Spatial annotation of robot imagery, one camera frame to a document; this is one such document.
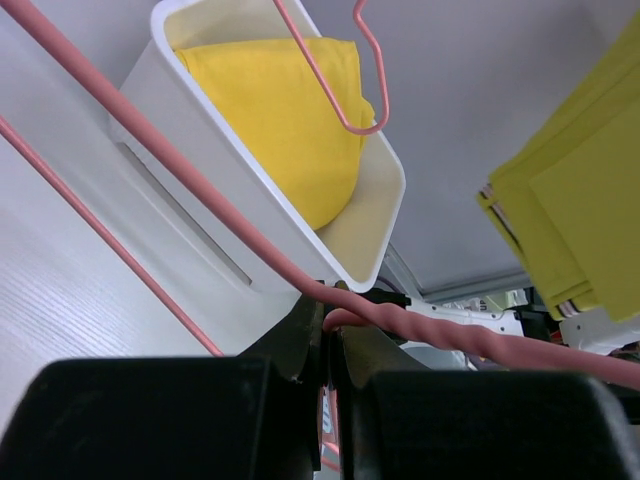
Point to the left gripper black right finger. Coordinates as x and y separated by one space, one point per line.
401 420

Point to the yellow trousers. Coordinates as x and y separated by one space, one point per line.
268 94

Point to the lime green trousers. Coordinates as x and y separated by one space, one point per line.
568 203

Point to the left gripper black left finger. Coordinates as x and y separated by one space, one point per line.
256 415

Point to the pink hanger of lime trousers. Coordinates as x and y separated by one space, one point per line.
522 357

